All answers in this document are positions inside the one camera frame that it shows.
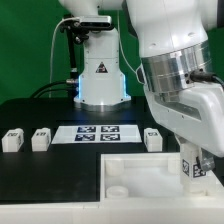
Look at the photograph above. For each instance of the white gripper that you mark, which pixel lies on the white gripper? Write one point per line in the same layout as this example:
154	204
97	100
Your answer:
198	117

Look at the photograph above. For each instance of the white square table top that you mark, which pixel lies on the white square table top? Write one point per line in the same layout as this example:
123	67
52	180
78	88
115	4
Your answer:
141	176

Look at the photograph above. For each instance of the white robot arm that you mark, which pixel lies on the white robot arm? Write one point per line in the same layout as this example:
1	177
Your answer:
173	49

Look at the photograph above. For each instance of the white obstacle fence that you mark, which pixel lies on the white obstacle fence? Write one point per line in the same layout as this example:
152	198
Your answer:
208	209

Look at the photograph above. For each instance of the white sheet with markers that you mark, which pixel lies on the white sheet with markers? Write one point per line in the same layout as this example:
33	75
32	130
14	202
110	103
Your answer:
97	134

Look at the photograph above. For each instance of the black camera on stand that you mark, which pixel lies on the black camera on stand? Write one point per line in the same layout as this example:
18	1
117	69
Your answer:
75	30

